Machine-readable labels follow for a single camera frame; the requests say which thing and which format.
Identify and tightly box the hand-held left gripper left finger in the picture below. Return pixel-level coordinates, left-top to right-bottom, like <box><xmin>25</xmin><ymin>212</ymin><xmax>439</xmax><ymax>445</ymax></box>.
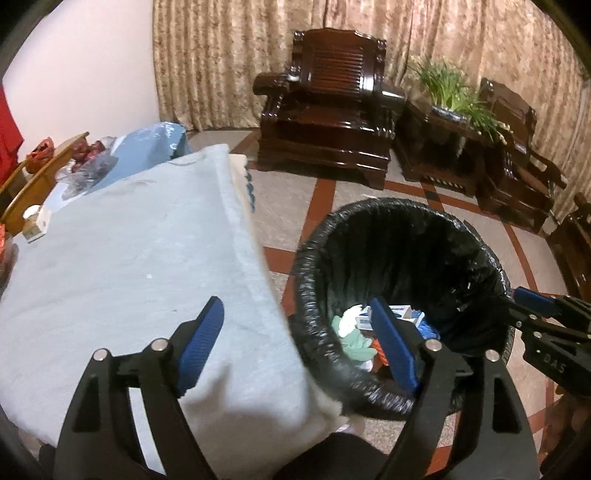
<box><xmin>54</xmin><ymin>295</ymin><xmax>225</xmax><ymax>480</ymax></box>

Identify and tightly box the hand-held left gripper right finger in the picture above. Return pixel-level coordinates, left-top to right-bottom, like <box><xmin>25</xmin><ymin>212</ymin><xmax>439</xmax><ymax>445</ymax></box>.
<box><xmin>369</xmin><ymin>296</ymin><xmax>541</xmax><ymax>480</ymax></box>

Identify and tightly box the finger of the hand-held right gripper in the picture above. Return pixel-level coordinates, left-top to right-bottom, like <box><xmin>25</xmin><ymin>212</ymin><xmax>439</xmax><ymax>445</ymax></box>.
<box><xmin>514</xmin><ymin>286</ymin><xmax>591</xmax><ymax>320</ymax></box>
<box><xmin>507</xmin><ymin>304</ymin><xmax>591</xmax><ymax>345</ymax></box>

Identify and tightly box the black lined trash bin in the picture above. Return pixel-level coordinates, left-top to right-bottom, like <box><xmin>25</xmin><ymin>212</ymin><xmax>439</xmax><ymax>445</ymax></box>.
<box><xmin>291</xmin><ymin>197</ymin><xmax>515</xmax><ymax>421</ymax></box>

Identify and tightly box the person's right hand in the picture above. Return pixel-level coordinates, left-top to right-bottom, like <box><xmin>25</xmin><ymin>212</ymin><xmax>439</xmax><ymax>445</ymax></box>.
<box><xmin>551</xmin><ymin>385</ymin><xmax>591</xmax><ymax>462</ymax></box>

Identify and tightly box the white and blue box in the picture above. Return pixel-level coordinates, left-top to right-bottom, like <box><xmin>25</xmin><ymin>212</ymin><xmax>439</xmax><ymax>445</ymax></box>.
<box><xmin>359</xmin><ymin>304</ymin><xmax>426</xmax><ymax>329</ymax></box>

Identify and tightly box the pale green crumpled glove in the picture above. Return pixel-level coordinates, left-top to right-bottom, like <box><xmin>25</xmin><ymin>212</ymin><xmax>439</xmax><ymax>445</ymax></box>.
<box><xmin>342</xmin><ymin>330</ymin><xmax>379</xmax><ymax>363</ymax></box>

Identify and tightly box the dark wooden chair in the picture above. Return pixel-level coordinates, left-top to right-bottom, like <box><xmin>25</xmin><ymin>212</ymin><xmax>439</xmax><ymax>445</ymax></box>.
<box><xmin>547</xmin><ymin>193</ymin><xmax>591</xmax><ymax>301</ymax></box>

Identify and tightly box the grey tablecloth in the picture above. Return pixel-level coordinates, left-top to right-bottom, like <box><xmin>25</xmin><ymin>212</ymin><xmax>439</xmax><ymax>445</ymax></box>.
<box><xmin>0</xmin><ymin>144</ymin><xmax>345</xmax><ymax>478</ymax></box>

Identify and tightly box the narrow dark wooden armchair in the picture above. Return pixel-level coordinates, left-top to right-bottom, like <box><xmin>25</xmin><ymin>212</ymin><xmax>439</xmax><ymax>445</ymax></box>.
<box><xmin>475</xmin><ymin>78</ymin><xmax>568</xmax><ymax>232</ymax></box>

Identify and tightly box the white scalloped table cover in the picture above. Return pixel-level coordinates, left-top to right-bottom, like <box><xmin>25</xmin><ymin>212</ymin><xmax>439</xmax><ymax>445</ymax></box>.
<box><xmin>228</xmin><ymin>154</ymin><xmax>345</xmax><ymax>418</ymax></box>

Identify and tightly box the dark wooden side table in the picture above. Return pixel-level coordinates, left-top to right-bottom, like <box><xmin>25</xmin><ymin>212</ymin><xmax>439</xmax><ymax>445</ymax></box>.
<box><xmin>397</xmin><ymin>99</ymin><xmax>485</xmax><ymax>197</ymax></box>

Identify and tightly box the tissue box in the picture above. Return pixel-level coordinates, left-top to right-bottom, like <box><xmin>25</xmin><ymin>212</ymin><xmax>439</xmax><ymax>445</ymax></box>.
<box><xmin>21</xmin><ymin>205</ymin><xmax>51</xmax><ymax>243</ymax></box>

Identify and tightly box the blue plastic bag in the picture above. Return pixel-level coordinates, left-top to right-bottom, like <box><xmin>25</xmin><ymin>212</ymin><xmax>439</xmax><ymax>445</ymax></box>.
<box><xmin>46</xmin><ymin>121</ymin><xmax>192</xmax><ymax>213</ymax></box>

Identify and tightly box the green potted plant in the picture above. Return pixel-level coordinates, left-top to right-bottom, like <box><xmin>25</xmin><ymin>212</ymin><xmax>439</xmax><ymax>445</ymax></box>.
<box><xmin>409</xmin><ymin>55</ymin><xmax>504</xmax><ymax>139</ymax></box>

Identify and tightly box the wide dark wooden armchair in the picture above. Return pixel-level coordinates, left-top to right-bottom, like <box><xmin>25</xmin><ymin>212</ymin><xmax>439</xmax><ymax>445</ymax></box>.
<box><xmin>253</xmin><ymin>28</ymin><xmax>406</xmax><ymax>190</ymax></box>

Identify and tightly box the red bag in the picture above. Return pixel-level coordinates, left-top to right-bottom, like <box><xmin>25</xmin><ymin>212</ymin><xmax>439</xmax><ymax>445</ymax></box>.
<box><xmin>25</xmin><ymin>137</ymin><xmax>55</xmax><ymax>171</ymax></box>

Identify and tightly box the beige patterned curtain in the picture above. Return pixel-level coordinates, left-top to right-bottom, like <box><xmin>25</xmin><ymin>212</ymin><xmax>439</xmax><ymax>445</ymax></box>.
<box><xmin>152</xmin><ymin>0</ymin><xmax>591</xmax><ymax>222</ymax></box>

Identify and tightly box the red cloth cover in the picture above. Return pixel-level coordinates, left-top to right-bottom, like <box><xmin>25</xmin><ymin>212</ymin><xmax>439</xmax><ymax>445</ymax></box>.
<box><xmin>0</xmin><ymin>85</ymin><xmax>24</xmax><ymax>181</ymax></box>

